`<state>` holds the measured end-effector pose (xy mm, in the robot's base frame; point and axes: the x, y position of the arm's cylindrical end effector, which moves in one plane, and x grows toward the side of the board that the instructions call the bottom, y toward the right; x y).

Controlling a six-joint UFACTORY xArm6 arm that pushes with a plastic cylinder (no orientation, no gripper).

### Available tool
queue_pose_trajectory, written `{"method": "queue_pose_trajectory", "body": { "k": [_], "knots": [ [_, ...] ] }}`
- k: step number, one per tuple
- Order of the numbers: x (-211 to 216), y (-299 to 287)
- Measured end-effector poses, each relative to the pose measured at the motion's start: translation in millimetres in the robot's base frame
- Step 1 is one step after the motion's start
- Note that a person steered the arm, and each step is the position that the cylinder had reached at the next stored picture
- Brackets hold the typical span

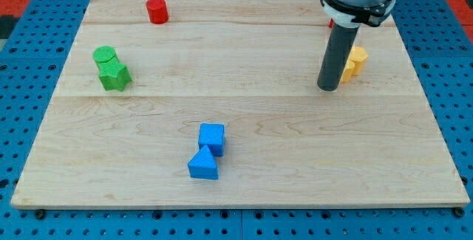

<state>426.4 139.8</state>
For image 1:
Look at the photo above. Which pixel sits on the wooden board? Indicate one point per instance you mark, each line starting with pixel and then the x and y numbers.
pixel 252 66

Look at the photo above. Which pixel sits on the green star block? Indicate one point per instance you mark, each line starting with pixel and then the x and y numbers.
pixel 114 75

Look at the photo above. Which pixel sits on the blue cube block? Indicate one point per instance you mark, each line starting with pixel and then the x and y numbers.
pixel 213 136

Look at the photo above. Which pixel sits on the blue triangle block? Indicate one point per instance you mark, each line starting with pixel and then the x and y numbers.
pixel 203 165

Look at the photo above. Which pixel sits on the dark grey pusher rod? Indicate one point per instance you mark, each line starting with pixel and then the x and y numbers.
pixel 335 58

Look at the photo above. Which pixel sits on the red cylinder block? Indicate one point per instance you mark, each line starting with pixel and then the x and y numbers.
pixel 157 10

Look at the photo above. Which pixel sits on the yellow hexagon block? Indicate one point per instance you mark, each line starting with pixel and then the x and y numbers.
pixel 358 56

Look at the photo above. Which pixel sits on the green cylinder block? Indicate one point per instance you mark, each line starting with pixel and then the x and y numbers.
pixel 103 54

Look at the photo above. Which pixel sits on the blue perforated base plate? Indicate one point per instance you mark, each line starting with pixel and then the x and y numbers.
pixel 34 55

